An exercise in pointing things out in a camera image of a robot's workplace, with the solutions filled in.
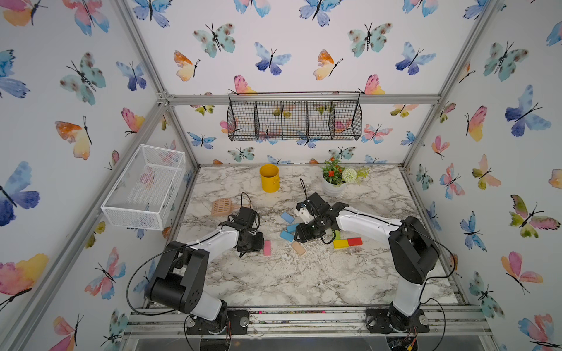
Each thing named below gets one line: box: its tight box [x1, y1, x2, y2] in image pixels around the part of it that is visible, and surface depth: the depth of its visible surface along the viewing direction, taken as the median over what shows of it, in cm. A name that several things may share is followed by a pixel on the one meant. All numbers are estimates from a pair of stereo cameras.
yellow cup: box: [259, 163, 281, 194], surface depth 107 cm
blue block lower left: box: [279, 231, 295, 243], surface depth 96 cm
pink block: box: [263, 239, 272, 257], surface depth 93 cm
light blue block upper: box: [281, 212, 295, 224], surface depth 102 cm
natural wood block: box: [291, 241, 306, 256], surface depth 93 cm
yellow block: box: [332, 239, 350, 249], surface depth 93 cm
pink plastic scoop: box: [211, 198, 233, 216], surface depth 104 cm
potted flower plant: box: [320, 156, 371, 198], surface depth 100 cm
